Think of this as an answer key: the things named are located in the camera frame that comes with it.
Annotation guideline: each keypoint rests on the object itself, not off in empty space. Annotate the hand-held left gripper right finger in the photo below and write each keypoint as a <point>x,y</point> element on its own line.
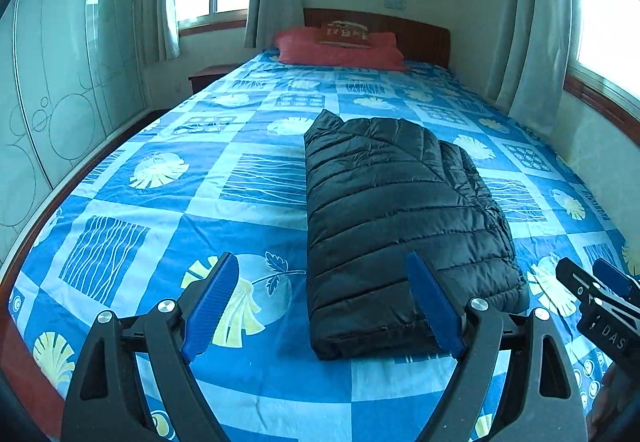
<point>432,304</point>

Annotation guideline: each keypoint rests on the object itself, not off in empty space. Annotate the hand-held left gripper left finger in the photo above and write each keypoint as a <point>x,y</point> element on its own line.
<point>212,304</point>

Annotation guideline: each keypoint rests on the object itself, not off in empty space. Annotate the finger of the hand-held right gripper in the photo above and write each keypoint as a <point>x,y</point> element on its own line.
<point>612,276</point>
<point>575,279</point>

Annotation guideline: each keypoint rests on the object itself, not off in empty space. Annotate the black puffer jacket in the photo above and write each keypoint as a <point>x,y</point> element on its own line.
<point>390,217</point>

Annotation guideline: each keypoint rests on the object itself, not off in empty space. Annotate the person's right hand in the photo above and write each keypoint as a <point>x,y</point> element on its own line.
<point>607,402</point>

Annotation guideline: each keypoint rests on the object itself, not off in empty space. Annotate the bed with blue patterned sheet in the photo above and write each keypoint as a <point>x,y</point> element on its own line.
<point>200,202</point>

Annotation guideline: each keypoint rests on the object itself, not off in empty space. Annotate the wooden nightstand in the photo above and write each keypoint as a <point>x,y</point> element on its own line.
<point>210,74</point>

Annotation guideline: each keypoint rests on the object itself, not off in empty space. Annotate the long grey curtain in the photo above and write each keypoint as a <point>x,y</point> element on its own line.
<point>535,31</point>

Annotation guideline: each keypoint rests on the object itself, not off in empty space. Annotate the wooden headboard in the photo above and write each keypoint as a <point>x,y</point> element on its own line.
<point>420,39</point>

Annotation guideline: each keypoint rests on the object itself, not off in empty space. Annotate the frosted glass sliding wardrobe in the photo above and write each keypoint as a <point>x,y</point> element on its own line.
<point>60,86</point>

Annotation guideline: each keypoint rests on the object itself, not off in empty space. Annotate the red pillow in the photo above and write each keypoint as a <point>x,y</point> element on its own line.
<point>300,49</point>

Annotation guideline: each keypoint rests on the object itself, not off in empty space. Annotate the small patterned brown cushion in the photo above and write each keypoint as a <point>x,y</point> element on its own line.
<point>345,34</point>

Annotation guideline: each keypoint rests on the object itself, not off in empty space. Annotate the wall socket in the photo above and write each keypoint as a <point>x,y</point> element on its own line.
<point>395,2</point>

